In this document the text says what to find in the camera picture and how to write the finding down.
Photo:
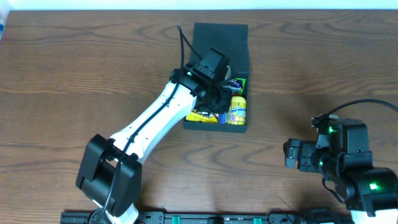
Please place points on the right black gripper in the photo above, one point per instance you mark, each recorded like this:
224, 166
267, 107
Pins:
294, 154

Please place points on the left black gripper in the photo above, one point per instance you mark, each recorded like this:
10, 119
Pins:
219, 101

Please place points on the dark blue chocolate bar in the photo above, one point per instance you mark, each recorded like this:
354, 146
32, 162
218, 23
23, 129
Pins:
235, 84

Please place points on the yellow Mentos gum bottle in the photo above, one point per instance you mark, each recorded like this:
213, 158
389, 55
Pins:
237, 111

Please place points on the yellow Hacks candy bag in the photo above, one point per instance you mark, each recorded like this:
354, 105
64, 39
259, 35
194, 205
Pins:
201, 117

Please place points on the green Haribo gummy bag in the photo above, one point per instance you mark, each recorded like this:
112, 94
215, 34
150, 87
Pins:
239, 92

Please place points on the dark green box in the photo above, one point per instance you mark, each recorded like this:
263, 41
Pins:
232, 40

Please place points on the small blue cardboard box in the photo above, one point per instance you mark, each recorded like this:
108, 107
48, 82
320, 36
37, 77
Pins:
222, 118

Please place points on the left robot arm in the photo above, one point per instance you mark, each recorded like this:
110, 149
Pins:
110, 172

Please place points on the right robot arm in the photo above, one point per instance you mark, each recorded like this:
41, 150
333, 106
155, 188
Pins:
341, 154

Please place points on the white blue object at edge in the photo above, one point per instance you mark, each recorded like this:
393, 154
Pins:
3, 18

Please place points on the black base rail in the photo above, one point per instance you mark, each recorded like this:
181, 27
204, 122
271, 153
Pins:
318, 215

